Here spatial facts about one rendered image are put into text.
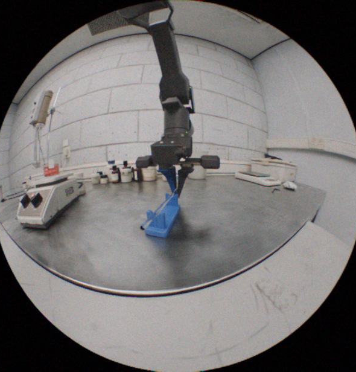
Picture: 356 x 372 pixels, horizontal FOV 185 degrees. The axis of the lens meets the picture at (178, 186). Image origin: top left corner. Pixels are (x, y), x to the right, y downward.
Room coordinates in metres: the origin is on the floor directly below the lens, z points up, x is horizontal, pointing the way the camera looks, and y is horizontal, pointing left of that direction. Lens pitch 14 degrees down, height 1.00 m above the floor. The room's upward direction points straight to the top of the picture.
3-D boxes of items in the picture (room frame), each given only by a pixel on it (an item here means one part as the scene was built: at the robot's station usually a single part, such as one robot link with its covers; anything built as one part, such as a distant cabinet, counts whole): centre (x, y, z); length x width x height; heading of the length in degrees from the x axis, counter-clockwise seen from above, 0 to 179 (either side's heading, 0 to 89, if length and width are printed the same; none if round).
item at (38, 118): (0.25, 0.79, 1.40); 0.15 x 0.11 x 0.24; 11
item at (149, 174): (0.56, 0.15, 0.96); 0.07 x 0.07 x 0.13
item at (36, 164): (0.27, 0.79, 1.17); 0.07 x 0.07 x 0.25
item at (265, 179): (0.55, -0.49, 0.92); 0.26 x 0.19 x 0.05; 13
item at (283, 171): (0.66, -0.78, 0.97); 0.37 x 0.31 x 0.14; 105
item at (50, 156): (0.18, 0.36, 1.03); 0.07 x 0.06 x 0.08; 109
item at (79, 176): (0.29, 0.37, 0.94); 0.06 x 0.06 x 0.08
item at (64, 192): (0.15, 0.35, 0.94); 0.22 x 0.13 x 0.08; 23
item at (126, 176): (0.51, 0.27, 0.93); 0.06 x 0.06 x 0.07
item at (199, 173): (0.63, -0.10, 0.97); 0.18 x 0.13 x 0.15; 39
